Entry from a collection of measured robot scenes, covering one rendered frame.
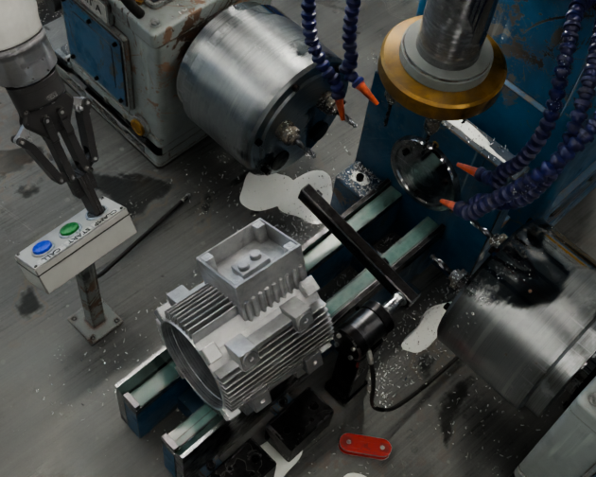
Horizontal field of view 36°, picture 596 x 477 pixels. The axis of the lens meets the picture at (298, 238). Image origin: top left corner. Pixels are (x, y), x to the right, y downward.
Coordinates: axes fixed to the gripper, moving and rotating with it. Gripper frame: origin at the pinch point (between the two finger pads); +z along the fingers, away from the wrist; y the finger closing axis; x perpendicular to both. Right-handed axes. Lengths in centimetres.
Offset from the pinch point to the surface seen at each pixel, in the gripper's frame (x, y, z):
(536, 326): -56, 31, 26
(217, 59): 2.7, 31.1, -5.8
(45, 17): 171, 73, 30
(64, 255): -3.5, -8.5, 4.8
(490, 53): -42, 47, -6
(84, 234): -3.3, -4.3, 3.9
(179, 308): -20.6, -2.3, 12.5
